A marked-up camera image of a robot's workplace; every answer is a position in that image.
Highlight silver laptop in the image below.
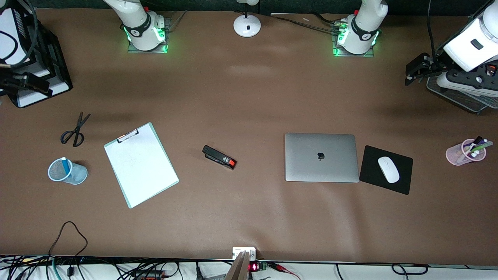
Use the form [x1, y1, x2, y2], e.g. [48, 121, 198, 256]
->
[285, 133, 360, 183]

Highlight green marker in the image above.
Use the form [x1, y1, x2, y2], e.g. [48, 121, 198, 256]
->
[469, 141, 494, 153]

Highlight black file tray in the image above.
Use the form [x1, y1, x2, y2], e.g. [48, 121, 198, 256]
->
[0, 6, 74, 109]

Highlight silver mesh desk tray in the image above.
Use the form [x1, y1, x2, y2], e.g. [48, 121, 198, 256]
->
[426, 58, 498, 114]

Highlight black scissors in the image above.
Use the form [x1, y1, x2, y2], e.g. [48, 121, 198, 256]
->
[60, 112, 91, 147]

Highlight pink mesh pen cup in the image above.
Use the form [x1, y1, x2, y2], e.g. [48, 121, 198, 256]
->
[446, 139, 487, 166]

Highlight blue mesh pen cup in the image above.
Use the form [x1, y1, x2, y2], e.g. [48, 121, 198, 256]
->
[48, 157, 88, 186]

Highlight white computer mouse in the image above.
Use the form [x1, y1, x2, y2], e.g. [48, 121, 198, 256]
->
[377, 156, 400, 184]

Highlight black mouse pad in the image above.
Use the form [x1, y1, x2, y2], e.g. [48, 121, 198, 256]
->
[359, 145, 414, 195]

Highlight mint green clipboard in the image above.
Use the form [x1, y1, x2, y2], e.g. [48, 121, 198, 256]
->
[104, 122, 180, 209]

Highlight white paper sheet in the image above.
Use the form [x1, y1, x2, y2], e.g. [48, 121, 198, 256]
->
[105, 124, 179, 208]

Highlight white round lamp base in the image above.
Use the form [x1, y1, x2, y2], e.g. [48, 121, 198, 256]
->
[233, 0, 261, 38]

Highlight black stapler with red tip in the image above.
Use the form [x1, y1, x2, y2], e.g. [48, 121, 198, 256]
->
[202, 145, 237, 170]

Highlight black orange connector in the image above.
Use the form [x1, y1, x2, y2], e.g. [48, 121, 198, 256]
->
[134, 270, 166, 280]

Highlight red clip lead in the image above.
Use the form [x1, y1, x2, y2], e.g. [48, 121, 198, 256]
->
[268, 262, 301, 280]

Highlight white block at table edge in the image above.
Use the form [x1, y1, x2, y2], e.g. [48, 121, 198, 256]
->
[233, 247, 256, 261]

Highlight grey angled bar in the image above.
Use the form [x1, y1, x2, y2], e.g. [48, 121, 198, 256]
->
[225, 251, 252, 280]

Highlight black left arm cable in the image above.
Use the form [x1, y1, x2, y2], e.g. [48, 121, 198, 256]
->
[427, 0, 448, 67]

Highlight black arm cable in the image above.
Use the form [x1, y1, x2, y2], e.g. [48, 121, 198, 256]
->
[0, 0, 39, 71]
[427, 0, 448, 67]

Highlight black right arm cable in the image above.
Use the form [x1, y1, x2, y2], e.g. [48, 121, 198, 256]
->
[0, 0, 39, 71]

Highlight black cable along table back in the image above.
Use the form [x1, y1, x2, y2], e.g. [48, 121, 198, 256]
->
[268, 14, 343, 35]

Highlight black looped cable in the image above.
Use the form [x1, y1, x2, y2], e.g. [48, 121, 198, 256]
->
[49, 221, 88, 273]

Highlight black cable oval loop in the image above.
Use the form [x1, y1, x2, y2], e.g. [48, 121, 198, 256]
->
[391, 263, 429, 275]

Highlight black cable bundle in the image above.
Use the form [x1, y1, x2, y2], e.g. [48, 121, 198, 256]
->
[0, 255, 183, 280]

